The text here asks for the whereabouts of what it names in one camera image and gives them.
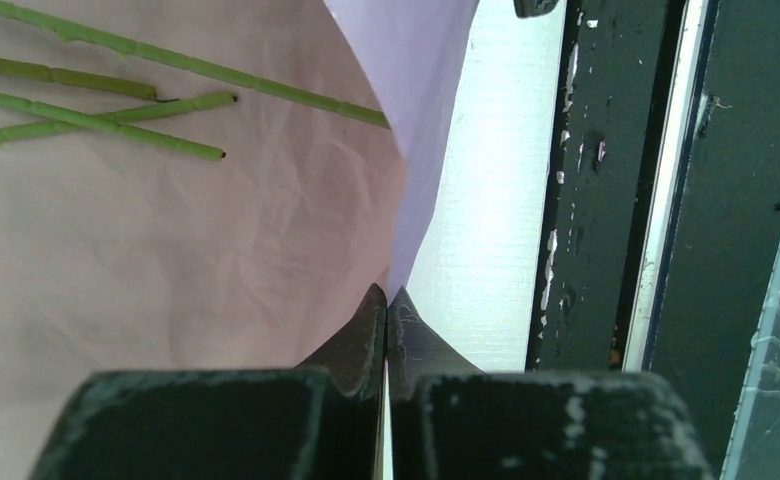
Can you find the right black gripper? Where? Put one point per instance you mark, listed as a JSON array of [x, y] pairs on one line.
[[533, 8]]

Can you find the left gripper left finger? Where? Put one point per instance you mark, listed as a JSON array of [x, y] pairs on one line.
[[318, 420]]

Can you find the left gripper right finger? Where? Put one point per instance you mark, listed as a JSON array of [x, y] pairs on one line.
[[451, 420]]

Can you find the pink purple wrapping paper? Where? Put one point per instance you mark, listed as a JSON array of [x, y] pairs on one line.
[[115, 254]]

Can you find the white pink rose stem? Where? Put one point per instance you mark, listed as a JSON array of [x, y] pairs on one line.
[[98, 122]]

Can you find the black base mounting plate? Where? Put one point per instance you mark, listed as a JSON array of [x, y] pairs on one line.
[[662, 211]]

